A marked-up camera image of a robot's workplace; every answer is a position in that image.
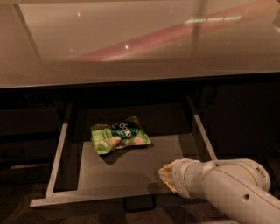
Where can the green snack bag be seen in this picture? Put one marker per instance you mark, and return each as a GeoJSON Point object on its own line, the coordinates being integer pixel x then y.
{"type": "Point", "coordinates": [106, 138]}

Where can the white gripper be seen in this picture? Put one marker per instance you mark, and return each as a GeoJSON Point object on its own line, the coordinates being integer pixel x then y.
{"type": "Point", "coordinates": [180, 176]}

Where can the dark grey cabinet door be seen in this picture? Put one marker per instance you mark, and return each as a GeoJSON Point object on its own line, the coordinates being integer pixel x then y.
{"type": "Point", "coordinates": [242, 120]}

